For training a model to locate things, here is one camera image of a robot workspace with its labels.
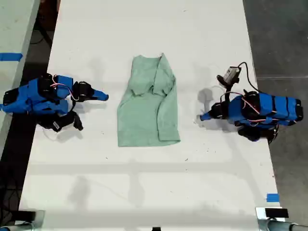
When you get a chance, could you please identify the grey camera box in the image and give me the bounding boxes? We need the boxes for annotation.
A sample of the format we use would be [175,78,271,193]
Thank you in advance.
[222,66,242,85]

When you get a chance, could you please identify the black camera cable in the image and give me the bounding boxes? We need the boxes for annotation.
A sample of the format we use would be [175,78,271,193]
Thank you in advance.
[68,98,77,116]
[237,62,262,94]

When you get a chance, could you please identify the small black box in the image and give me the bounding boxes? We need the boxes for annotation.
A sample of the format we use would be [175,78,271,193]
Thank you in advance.
[264,208,289,218]

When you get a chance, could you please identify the black camera stalk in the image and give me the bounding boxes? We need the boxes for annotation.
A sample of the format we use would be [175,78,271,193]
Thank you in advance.
[216,75,236,94]
[71,112,84,131]

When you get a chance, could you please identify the thin black floor cable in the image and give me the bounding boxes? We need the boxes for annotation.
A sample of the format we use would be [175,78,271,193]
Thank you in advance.
[30,23,53,48]

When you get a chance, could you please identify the black camera box white label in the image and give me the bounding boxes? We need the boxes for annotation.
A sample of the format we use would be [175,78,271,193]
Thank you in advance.
[38,113,73,133]

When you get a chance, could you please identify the long blue tape strip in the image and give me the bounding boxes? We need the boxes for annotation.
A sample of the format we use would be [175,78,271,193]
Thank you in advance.
[0,52,24,62]

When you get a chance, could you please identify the white mounting plate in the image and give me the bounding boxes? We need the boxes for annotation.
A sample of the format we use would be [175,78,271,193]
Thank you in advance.
[255,206,293,220]

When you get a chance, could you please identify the grey metal pipe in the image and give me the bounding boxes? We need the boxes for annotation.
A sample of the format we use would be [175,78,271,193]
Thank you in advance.
[0,222,37,231]
[257,218,308,231]

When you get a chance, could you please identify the pale green t-shirt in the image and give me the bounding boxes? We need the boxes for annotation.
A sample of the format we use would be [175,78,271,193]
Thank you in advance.
[116,52,181,148]

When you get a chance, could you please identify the black floor cables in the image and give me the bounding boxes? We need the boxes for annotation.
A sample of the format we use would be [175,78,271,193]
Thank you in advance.
[0,181,21,224]

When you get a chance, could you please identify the short blue tape strip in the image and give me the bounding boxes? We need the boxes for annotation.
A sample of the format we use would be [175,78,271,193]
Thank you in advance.
[266,192,280,203]

